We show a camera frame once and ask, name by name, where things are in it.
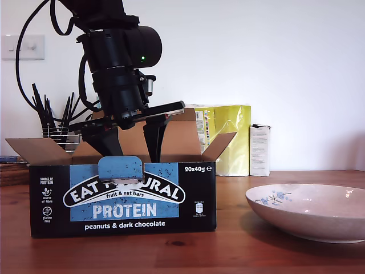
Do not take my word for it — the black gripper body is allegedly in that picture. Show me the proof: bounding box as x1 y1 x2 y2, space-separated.
70 67 185 132

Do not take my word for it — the Eat Natural protein carton box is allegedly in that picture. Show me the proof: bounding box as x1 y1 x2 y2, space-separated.
5 107 238 239

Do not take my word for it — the small white printed carton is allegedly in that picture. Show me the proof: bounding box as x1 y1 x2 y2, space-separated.
249 123 271 177

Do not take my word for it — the pale plate with blue flowers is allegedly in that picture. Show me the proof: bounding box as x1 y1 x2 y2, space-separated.
245 184 365 244

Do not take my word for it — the black stick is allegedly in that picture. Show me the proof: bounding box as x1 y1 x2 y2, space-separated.
64 92 75 129
31 96 48 138
31 83 54 138
67 95 81 128
59 96 71 135
44 95 56 129

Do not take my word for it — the yellow plastic wrapped package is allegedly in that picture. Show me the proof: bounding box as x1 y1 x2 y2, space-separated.
182 104 252 177

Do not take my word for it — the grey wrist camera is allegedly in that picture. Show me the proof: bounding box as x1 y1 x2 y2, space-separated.
136 71 157 105

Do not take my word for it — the black cable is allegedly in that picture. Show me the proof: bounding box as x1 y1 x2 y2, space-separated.
78 53 103 111
50 0 79 37
15 0 100 120

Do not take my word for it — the white light switch plate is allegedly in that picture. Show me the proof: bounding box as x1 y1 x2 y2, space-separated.
2 34 46 61

